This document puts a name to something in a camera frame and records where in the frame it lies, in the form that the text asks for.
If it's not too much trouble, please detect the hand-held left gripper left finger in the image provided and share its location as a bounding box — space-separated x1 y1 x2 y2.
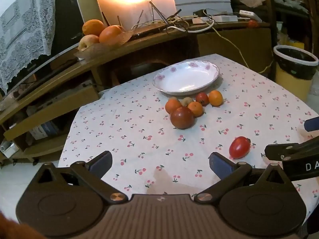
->
30 151 129 204

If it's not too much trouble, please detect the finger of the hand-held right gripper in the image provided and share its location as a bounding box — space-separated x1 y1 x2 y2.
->
304 116 319 132
264 136 319 161

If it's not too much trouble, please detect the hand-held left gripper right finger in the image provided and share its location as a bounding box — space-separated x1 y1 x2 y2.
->
194 152 293 204

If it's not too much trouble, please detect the oval red tomato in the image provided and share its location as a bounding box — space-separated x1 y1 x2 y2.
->
229 136 251 160

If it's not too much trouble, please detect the large dark red tomato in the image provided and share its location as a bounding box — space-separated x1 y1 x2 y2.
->
170 107 195 130

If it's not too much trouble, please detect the orange tangerine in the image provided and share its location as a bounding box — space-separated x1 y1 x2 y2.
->
165 97 182 115
208 90 223 107
187 101 204 118

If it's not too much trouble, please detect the small round red tomato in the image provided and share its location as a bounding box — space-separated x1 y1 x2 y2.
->
195 92 209 106

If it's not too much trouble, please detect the white floral rimmed plate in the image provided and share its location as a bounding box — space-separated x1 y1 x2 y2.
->
153 61 220 96

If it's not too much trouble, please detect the yellow bin with black liner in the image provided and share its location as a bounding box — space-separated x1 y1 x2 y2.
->
273 45 319 102

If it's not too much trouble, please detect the cherry print tablecloth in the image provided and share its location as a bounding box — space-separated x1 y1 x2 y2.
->
58 53 319 213

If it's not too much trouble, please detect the blue box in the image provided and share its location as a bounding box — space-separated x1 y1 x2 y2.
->
29 121 60 140

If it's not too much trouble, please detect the small white box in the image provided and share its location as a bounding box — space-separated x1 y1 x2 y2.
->
0 141 20 159

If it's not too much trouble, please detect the dark cluttered shelf rack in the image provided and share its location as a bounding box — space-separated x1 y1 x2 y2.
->
225 0 319 55

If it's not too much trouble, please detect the pale red apple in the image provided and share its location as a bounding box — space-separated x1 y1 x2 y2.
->
78 34 100 52

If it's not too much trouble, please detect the wooden media stand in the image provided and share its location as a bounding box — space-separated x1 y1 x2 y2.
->
0 21 273 165

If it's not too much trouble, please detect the white power adapter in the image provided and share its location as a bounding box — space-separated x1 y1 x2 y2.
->
239 10 263 21

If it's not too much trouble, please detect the large orange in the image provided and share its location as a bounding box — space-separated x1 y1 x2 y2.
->
99 25 123 45
82 19 106 36

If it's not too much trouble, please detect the white power strip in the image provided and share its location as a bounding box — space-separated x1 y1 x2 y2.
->
192 15 239 24

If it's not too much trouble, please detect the black television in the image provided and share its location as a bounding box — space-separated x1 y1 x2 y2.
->
0 0 86 105

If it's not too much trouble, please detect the white lace cloth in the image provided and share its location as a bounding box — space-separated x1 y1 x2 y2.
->
0 0 56 94

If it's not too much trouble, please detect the bright white panel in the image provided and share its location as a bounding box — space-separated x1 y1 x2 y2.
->
90 0 177 31

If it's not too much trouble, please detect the yellow cable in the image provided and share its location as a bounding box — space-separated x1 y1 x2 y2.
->
211 26 273 74

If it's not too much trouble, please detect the white cable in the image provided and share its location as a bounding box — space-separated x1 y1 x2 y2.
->
166 19 215 33

